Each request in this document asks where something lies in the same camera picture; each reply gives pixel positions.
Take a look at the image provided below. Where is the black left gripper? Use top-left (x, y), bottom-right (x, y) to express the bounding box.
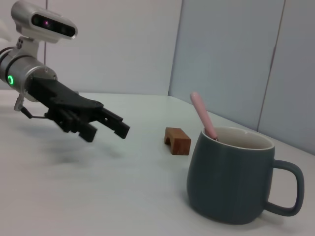
top-left (26, 77), bottom-right (131, 143)

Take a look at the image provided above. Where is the pink handled metal spoon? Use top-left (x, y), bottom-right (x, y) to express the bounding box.
top-left (190, 91), bottom-right (219, 141)

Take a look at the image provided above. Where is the grey ceramic mug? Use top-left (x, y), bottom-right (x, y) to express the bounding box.
top-left (186, 126), bottom-right (305, 226)

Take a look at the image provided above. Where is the dark brown arched wooden block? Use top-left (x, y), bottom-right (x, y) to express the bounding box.
top-left (164, 127), bottom-right (192, 156)

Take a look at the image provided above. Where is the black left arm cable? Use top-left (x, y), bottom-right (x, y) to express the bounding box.
top-left (13, 94), bottom-right (50, 120)

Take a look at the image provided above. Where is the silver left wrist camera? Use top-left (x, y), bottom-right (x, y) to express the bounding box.
top-left (11, 0), bottom-right (78, 58)

